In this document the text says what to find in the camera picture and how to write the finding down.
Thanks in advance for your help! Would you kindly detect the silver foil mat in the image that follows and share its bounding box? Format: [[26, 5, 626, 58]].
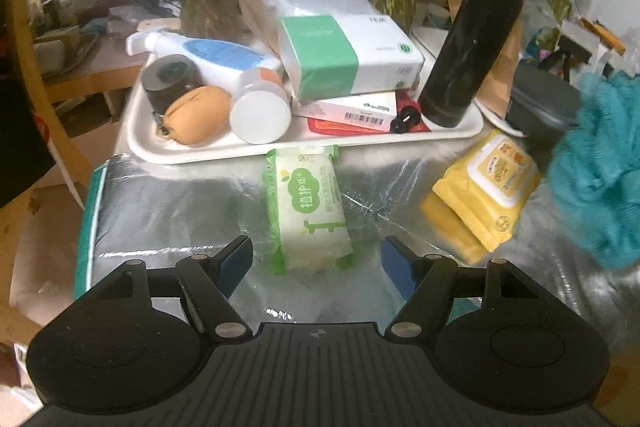
[[74, 142, 640, 343]]

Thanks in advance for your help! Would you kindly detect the grey zip case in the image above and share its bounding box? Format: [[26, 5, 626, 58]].
[[505, 63, 583, 138]]

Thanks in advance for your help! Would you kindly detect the white spray bottle blue label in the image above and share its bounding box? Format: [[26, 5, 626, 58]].
[[125, 31, 286, 88]]

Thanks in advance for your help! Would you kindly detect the metal dish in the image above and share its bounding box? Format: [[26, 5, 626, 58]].
[[32, 32, 101, 78]]

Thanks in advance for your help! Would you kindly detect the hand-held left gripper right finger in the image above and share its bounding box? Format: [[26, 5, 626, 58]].
[[381, 237, 553, 341]]

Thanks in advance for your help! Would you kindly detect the yellow wet wipes pack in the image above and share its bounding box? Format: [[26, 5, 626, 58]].
[[420, 128, 542, 264]]

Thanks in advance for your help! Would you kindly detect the white plastic tray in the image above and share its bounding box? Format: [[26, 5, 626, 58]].
[[114, 27, 485, 165]]

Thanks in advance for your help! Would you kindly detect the wooden side table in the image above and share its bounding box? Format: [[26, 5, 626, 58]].
[[30, 0, 151, 138]]

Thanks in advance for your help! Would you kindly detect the tan oval pouch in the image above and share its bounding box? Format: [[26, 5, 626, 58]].
[[159, 85, 233, 146]]

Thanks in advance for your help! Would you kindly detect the black thermos bottle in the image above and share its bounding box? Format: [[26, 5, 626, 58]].
[[416, 0, 538, 128]]

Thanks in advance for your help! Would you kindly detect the small black tripod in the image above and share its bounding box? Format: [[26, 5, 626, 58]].
[[537, 37, 606, 80]]

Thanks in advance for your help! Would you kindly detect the white bottle with orange label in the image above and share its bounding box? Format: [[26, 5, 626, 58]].
[[230, 68, 292, 144]]

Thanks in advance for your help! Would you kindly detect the black tape roll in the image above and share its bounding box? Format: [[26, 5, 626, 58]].
[[141, 54, 203, 115]]

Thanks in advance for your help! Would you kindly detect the orange packet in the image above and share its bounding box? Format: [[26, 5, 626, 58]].
[[577, 18, 628, 55]]

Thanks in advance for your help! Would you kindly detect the small glass jar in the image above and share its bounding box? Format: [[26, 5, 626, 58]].
[[40, 0, 76, 28]]

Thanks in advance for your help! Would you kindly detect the black cloth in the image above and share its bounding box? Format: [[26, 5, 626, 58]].
[[0, 72, 56, 208]]

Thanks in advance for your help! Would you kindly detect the green wet wipes pack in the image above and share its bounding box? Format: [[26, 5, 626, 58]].
[[262, 144, 355, 275]]

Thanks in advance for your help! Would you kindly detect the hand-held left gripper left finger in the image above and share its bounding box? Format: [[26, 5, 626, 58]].
[[72, 235, 253, 343]]

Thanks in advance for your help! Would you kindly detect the red flat box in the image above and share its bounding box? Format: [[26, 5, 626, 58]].
[[306, 89, 426, 135]]

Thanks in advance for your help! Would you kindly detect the green and white tissue box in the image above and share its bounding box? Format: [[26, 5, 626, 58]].
[[277, 13, 426, 102]]

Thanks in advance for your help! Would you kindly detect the wooden chair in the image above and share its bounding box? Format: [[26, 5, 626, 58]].
[[10, 0, 93, 202]]

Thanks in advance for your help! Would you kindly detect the teal bath loofah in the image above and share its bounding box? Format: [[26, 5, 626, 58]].
[[547, 72, 640, 270]]

